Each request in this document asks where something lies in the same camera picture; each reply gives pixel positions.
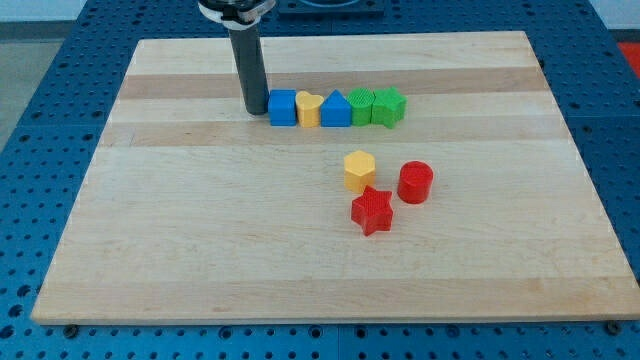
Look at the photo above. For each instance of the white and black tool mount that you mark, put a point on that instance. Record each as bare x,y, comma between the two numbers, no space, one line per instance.
235,14

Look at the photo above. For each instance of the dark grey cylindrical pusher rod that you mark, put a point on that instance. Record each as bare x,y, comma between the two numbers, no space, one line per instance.
248,56

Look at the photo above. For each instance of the green star block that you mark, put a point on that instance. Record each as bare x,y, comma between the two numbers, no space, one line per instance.
388,108

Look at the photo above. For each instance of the red star block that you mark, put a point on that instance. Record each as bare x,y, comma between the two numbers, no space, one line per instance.
372,210

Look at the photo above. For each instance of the blue cube block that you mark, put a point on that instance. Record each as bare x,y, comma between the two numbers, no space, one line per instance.
282,107

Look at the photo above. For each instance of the yellow heart block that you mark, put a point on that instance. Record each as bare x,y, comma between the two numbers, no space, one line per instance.
308,109

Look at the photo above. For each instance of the blue triangle block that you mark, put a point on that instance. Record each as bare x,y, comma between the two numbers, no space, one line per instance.
336,111

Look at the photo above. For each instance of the green cylinder block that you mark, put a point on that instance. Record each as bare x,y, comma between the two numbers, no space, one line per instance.
361,101

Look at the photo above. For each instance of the yellow hexagon block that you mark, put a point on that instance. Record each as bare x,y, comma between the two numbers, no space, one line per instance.
359,171

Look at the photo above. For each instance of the red cylinder block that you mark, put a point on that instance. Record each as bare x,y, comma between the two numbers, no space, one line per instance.
415,180

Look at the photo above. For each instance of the wooden board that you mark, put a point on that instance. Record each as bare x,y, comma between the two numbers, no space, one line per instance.
192,211

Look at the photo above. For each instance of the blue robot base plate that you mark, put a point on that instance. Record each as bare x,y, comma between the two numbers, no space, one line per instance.
332,8

